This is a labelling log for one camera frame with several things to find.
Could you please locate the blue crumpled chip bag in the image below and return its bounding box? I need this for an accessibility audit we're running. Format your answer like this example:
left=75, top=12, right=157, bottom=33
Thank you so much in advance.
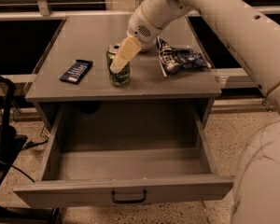
left=156, top=36, right=211, bottom=77

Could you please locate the green soda can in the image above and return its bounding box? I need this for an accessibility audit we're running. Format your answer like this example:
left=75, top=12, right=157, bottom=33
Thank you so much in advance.
left=106, top=43, right=130, bottom=86

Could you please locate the black drawer handle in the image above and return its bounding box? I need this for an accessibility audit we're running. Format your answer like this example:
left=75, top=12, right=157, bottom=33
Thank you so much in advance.
left=111, top=189, right=147, bottom=204

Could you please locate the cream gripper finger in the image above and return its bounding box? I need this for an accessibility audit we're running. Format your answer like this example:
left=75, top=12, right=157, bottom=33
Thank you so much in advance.
left=110, top=36, right=141, bottom=73

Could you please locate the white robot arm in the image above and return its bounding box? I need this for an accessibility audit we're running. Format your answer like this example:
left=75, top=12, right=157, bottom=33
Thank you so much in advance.
left=111, top=0, right=280, bottom=224

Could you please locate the dark blue snack bar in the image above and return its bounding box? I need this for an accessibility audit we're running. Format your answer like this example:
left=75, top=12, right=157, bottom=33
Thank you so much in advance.
left=59, top=60, right=93, bottom=84

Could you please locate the grey metal cabinet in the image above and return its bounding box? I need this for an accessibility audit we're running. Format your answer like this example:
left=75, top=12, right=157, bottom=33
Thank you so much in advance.
left=24, top=14, right=222, bottom=133

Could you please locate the metal window railing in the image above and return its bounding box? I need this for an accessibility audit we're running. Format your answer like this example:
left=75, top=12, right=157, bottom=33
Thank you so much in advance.
left=0, top=0, right=280, bottom=22

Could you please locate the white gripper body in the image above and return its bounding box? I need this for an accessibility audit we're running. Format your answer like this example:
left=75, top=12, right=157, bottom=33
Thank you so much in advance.
left=127, top=7, right=162, bottom=51

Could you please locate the open grey top drawer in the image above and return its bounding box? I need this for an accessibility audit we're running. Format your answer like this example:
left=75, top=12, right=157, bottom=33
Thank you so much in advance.
left=14, top=100, right=233, bottom=208

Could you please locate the black chair base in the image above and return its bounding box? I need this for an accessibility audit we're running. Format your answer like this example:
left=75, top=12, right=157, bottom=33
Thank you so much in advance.
left=0, top=76, right=27, bottom=185

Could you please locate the black floor cable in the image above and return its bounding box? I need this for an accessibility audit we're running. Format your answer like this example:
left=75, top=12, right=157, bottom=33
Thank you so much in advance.
left=0, top=154, right=35, bottom=183

